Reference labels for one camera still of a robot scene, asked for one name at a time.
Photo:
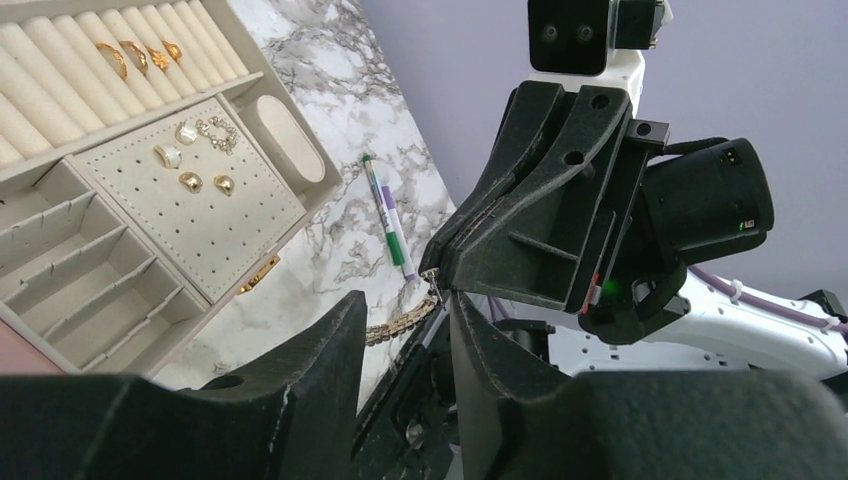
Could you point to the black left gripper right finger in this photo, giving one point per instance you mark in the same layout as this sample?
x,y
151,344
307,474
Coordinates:
x,y
521,418

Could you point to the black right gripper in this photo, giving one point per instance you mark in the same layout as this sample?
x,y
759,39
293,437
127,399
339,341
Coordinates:
x,y
532,229

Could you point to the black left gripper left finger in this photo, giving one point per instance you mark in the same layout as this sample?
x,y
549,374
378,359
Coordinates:
x,y
288,414

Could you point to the small gold earring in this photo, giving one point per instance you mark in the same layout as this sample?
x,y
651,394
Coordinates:
x,y
191,181
224,184

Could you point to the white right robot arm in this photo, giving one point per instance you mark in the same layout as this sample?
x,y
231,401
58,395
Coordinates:
x,y
807,335

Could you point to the pink jewelry box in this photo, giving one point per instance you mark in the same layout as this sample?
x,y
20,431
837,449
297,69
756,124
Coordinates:
x,y
108,263

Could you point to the purple marker pen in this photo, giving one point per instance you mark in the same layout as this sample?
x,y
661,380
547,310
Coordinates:
x,y
407,266

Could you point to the green marker pen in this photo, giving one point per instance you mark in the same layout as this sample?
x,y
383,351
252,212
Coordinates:
x,y
389,231

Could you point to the white oval watch pillow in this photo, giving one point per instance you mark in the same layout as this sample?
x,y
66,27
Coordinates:
x,y
298,158

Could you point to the rhinestone earring in box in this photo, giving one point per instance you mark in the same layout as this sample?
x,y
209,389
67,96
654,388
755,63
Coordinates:
x,y
222,135

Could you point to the white pearl earring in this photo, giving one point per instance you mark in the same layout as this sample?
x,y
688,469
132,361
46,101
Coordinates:
x,y
169,155
186,134

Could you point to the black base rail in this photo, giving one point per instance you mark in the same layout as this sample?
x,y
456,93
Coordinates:
x,y
408,428

